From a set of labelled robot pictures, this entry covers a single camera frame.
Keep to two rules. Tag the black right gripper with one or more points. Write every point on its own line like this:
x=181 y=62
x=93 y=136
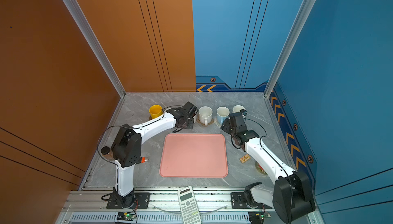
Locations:
x=226 y=125

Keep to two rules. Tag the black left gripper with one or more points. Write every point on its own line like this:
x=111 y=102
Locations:
x=192 y=124

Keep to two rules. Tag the white mug blue handle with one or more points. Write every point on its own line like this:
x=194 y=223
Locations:
x=222 y=113

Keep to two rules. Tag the yellow mug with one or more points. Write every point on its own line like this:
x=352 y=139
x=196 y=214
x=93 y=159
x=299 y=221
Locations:
x=155 y=111

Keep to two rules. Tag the multicolour woven round coaster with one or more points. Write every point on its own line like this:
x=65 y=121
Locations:
x=217 y=123

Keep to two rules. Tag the cork paw print coaster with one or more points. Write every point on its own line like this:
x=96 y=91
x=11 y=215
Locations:
x=199 y=122

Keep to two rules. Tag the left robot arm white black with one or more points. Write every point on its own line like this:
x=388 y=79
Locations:
x=127 y=146

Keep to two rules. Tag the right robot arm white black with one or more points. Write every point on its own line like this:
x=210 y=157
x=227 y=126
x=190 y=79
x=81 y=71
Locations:
x=292 y=196

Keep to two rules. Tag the pink tray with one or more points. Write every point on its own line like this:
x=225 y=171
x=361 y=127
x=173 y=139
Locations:
x=194 y=156

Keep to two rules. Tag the small wooden block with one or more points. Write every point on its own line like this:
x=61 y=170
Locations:
x=245 y=158

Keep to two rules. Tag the red round tin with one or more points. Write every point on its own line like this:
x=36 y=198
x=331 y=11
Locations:
x=260 y=169

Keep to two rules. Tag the orange black utility knife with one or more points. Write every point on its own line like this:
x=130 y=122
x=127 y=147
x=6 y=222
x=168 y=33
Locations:
x=143 y=160

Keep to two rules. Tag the brown spice jar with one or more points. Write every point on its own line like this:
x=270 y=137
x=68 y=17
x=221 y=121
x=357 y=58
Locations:
x=107 y=153

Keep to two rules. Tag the white calculator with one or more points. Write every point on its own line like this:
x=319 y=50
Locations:
x=188 y=206

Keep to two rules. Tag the right circuit board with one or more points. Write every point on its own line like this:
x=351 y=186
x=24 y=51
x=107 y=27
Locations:
x=258 y=217

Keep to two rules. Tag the circuit board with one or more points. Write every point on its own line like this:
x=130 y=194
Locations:
x=126 y=218
x=258 y=217

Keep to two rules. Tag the left circuit board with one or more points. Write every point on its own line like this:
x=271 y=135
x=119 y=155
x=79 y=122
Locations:
x=126 y=218

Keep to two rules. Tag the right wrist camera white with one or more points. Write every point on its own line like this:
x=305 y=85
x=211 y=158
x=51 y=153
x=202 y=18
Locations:
x=243 y=112

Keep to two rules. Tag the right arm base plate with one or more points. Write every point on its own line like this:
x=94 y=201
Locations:
x=244 y=200

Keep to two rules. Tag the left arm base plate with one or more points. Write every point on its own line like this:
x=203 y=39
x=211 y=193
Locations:
x=137 y=202

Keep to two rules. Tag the aluminium front rail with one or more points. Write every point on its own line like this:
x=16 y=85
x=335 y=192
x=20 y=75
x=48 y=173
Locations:
x=214 y=205

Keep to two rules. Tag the aluminium frame post left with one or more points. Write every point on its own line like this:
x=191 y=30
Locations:
x=88 y=33

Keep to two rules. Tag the aluminium frame post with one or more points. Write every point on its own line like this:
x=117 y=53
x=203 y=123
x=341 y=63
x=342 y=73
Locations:
x=298 y=24
x=88 y=33

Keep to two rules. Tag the aluminium frame post right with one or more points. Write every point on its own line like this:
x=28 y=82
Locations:
x=298 y=24

